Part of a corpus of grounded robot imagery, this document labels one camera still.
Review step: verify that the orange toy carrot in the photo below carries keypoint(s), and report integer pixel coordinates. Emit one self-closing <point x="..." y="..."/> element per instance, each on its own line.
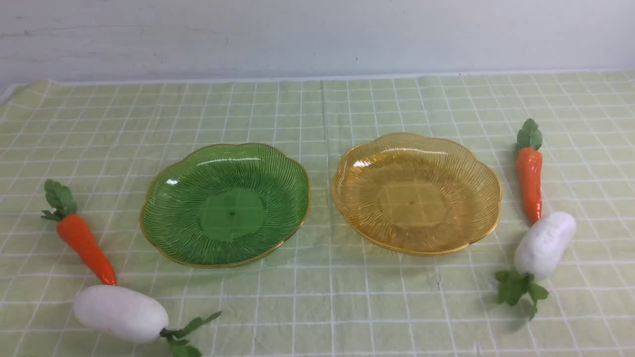
<point x="75" y="231"/>
<point x="528" y="168"/>

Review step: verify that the white toy radish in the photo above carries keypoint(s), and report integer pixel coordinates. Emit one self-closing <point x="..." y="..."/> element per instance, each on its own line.
<point x="537" y="256"/>
<point x="134" y="317"/>

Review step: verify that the amber plastic plate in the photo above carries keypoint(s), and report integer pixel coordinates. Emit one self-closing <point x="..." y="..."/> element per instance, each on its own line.
<point x="417" y="195"/>

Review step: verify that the green plastic plate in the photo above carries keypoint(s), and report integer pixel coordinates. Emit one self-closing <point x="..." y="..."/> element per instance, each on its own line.
<point x="225" y="205"/>

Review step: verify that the green checkered tablecloth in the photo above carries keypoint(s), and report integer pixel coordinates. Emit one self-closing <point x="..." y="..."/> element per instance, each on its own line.
<point x="326" y="291"/>

